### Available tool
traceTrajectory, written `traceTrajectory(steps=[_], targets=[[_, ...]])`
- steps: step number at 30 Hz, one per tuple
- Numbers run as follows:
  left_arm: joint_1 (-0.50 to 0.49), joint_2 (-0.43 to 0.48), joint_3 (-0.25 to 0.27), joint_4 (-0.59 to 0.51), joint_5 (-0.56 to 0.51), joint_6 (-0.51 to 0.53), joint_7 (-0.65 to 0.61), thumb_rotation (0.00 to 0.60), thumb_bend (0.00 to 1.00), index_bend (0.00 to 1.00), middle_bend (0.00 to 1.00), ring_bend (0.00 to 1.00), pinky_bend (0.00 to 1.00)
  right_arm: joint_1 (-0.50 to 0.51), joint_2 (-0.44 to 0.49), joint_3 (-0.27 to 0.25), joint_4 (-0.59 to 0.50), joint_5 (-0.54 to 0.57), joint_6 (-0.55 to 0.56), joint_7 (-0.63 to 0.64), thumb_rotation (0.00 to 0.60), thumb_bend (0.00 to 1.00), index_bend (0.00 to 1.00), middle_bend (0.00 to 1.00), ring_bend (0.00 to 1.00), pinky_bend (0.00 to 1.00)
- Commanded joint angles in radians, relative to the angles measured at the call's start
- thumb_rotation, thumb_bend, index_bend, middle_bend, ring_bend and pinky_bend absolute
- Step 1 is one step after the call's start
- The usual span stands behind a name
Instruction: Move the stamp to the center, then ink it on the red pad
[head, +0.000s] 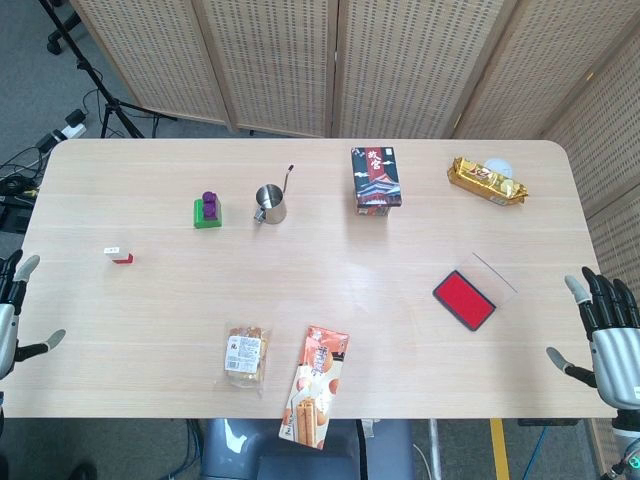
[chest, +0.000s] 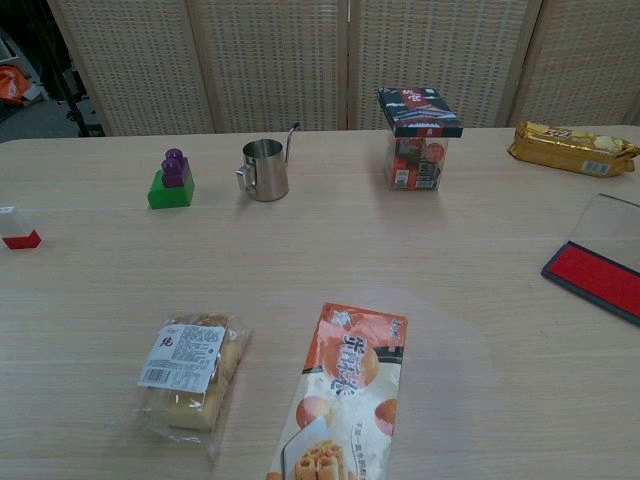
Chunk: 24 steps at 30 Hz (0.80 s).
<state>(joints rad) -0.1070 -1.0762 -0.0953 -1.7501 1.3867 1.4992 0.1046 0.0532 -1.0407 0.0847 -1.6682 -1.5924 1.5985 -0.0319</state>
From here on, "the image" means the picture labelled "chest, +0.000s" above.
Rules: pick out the black tripod stand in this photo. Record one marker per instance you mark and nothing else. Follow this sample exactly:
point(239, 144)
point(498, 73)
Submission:
point(65, 75)

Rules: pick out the stainless steel spouted pitcher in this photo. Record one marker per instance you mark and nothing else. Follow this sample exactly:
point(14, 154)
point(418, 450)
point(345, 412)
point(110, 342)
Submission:
point(266, 172)

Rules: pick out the woven rattan folding screen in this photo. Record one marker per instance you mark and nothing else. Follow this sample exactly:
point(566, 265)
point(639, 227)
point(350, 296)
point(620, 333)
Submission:
point(280, 60)

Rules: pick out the purple toy block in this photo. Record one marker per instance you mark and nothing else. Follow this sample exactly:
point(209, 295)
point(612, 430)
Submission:
point(173, 170)

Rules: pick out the packaged bread clear wrapper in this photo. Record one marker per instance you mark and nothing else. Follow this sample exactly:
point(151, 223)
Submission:
point(192, 370)

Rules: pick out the green toy block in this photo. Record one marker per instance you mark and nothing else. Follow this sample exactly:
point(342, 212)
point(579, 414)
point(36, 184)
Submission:
point(170, 197)

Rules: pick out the red and white block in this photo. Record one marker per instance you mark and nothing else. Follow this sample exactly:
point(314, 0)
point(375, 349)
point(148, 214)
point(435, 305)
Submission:
point(20, 241)

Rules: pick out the clear snack box palace lid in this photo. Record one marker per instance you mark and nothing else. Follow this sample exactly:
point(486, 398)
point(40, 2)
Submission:
point(417, 112)

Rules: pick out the golden biscuit packet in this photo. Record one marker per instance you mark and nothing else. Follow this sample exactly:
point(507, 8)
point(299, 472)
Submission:
point(565, 150)

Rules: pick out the orange egg roll bag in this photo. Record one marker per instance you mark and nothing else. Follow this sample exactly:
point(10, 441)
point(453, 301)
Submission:
point(345, 390)

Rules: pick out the red ink pad clear lid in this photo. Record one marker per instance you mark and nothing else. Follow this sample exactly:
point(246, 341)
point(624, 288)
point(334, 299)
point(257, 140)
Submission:
point(597, 272)

